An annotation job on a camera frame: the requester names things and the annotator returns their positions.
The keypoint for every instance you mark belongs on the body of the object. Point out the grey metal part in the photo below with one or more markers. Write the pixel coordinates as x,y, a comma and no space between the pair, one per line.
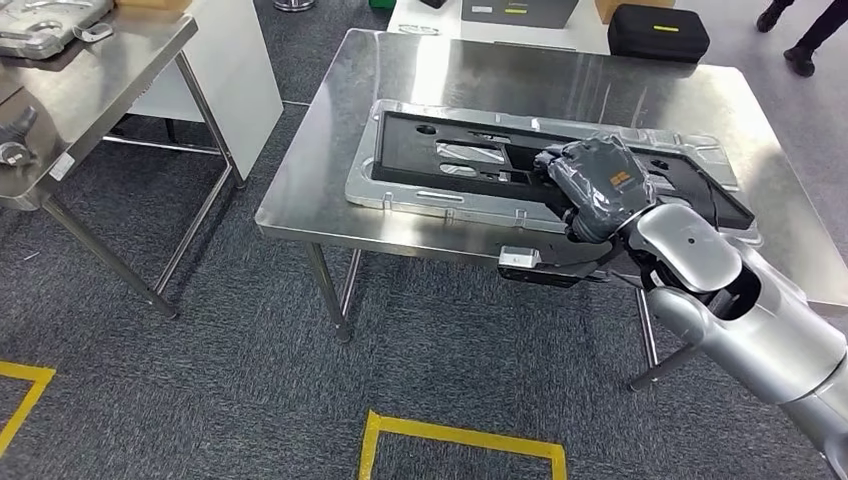
16,139

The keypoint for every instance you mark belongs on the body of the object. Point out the pale wrist camera on bracket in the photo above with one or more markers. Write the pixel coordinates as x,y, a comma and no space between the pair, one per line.
518,257

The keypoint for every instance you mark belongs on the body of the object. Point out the grey laptop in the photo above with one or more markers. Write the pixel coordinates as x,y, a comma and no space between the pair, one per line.
550,16

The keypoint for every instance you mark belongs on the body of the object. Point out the person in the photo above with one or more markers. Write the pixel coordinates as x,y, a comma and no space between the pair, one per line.
800,60

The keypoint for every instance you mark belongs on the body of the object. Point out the stainless steel workbench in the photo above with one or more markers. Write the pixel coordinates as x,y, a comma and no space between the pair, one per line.
497,73

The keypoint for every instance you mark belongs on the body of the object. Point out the eyeglasses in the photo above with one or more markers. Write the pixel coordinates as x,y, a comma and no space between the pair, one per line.
405,29

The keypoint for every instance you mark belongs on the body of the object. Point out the large stamped metal panel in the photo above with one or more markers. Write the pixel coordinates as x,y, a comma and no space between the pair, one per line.
397,199

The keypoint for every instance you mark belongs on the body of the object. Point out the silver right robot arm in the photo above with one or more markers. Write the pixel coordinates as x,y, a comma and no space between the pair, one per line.
762,331

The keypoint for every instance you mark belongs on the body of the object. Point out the black zip case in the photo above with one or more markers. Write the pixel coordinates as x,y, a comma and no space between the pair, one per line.
656,43

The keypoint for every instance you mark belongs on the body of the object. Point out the green box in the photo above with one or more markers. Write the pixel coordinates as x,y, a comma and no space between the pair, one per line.
382,4

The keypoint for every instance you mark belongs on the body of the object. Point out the stainless steel table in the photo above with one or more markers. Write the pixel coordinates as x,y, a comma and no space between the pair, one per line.
86,99

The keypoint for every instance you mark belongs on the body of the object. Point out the black plastic plate frame part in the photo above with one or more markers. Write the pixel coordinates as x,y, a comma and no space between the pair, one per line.
404,152

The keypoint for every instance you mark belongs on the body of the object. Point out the chrome stanchion base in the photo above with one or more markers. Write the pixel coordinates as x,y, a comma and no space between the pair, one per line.
295,5

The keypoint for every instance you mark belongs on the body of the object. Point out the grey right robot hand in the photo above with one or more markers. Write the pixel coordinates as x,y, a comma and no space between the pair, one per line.
603,182

